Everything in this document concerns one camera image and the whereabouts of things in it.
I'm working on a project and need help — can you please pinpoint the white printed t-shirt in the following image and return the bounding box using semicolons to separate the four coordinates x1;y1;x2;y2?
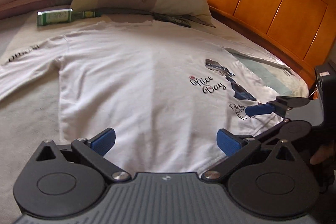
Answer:
0;19;292;177

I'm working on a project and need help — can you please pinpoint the person right hand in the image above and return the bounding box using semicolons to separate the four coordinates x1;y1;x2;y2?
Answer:
310;143;334;165

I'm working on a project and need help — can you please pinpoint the orange wooden headboard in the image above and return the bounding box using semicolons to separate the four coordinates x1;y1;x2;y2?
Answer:
207;0;335;86

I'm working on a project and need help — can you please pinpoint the green glass bottle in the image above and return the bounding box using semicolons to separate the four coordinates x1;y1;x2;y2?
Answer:
37;9;102;27

